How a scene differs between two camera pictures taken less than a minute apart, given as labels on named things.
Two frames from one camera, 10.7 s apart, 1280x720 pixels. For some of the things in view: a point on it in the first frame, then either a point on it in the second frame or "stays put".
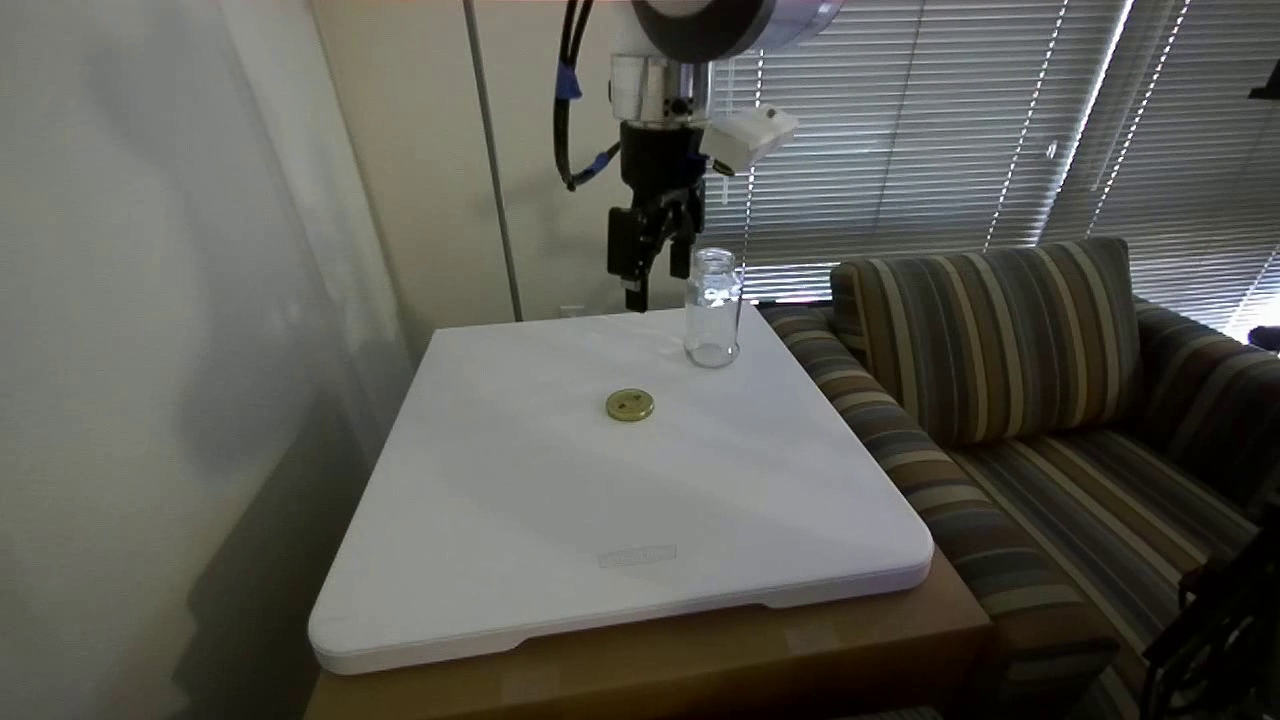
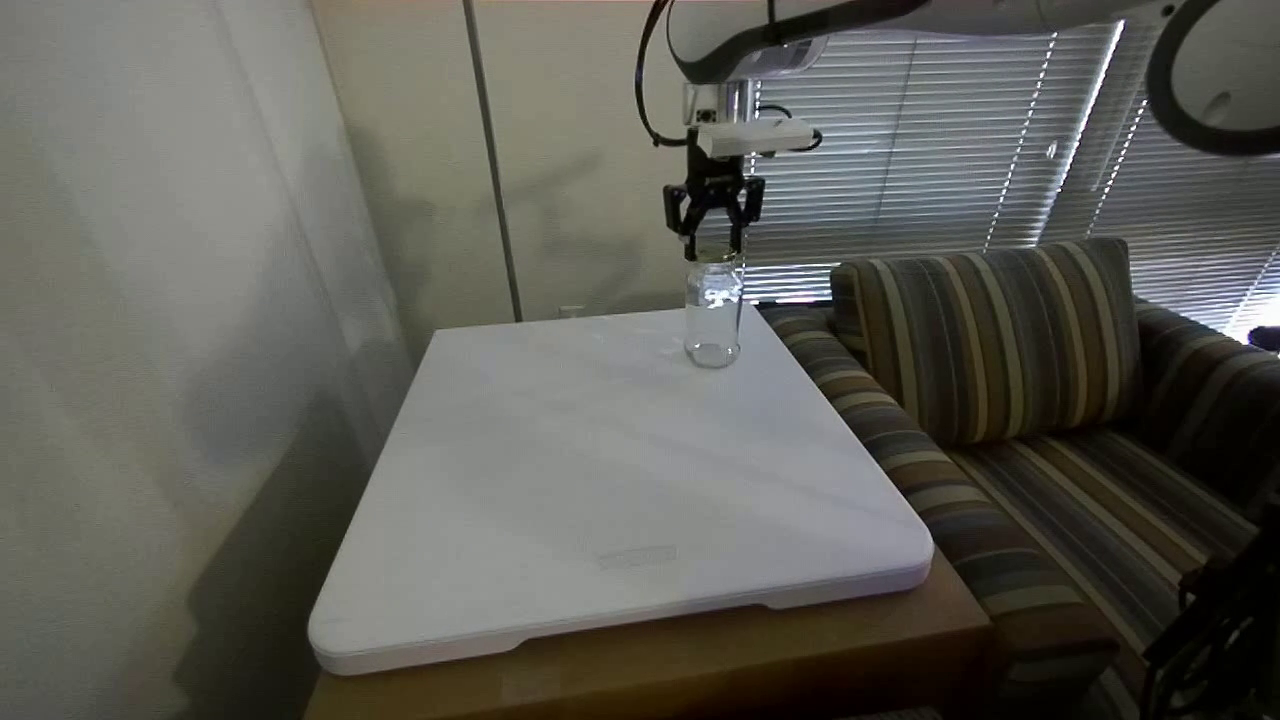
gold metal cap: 631,404 → 714,253
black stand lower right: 1216,653 stays put
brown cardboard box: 922,648 stays put
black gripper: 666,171 → 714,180
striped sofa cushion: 1000,342 stays put
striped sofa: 1085,524 stays put
